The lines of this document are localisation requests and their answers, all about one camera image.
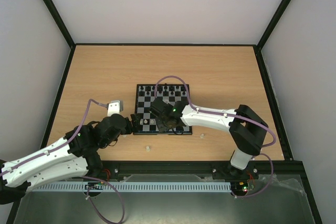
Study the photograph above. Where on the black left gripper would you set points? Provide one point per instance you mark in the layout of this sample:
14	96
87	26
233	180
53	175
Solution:
129	129

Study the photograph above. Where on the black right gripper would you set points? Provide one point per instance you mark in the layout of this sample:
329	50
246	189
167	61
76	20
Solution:
160	118

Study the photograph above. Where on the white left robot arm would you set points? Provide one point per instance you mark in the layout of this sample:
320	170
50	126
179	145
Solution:
73	155

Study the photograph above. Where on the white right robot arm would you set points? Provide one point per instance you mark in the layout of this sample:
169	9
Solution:
246	128

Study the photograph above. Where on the black and grey chessboard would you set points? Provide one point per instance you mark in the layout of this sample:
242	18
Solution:
145	95

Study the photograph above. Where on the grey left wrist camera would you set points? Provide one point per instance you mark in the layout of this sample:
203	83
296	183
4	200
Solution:
115	107

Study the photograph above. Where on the light blue cable duct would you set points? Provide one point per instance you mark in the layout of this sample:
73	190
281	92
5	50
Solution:
139	187

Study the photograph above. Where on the black front aluminium rail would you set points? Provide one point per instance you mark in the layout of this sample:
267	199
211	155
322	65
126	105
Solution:
215	169

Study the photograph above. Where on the black left frame post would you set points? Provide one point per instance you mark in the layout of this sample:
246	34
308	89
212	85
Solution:
59	22

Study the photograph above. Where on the black frame post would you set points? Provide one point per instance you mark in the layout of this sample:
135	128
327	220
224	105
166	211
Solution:
59	22
273	23

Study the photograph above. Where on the black right frame post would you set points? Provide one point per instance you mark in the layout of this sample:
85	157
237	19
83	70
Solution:
273	23

